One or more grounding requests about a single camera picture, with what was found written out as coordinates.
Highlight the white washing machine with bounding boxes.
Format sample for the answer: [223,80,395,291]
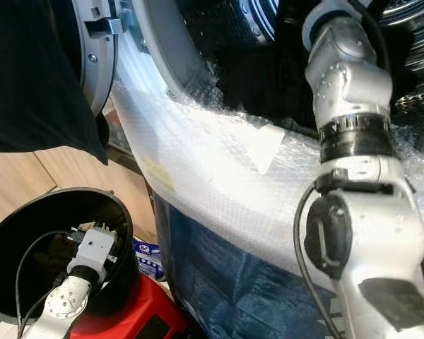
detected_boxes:
[74,0,424,339]

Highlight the brown garment in bucket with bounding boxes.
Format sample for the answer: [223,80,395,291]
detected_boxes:
[42,237,82,269]

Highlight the black round laundry bucket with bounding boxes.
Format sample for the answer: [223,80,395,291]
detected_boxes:
[0,187,141,326]

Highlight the blue white package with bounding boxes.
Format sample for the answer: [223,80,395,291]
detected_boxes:
[133,237,165,280]

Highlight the wooden cabinet panel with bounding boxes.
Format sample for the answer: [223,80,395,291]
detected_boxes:
[0,145,135,237]

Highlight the red plastic stool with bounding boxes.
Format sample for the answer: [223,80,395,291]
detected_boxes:
[28,274,188,339]

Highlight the yellow sticker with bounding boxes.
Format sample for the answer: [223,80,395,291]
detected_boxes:
[143,155,174,190]

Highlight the clear bubble wrap sheet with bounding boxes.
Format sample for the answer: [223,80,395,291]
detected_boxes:
[110,42,424,283]

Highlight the black cloth on washer door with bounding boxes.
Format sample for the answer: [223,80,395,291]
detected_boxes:
[0,0,110,165]

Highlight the grey round washer door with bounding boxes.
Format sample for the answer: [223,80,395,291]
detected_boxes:
[74,0,121,117]

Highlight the white tape piece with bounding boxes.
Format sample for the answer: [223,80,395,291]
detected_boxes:
[247,124,285,175]

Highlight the black garment in washer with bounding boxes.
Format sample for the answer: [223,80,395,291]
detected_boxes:
[216,42,329,131]

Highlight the steel perforated washer drum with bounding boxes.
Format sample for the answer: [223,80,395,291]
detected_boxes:
[233,0,424,93]

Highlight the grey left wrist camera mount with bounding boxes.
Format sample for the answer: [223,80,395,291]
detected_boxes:
[67,226,117,282]

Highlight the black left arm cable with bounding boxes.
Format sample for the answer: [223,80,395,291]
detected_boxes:
[14,230,75,338]

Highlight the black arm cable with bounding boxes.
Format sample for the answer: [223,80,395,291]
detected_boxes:
[293,180,343,339]
[14,230,75,338]

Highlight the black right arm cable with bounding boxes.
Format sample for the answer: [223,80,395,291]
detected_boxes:
[293,180,343,339]

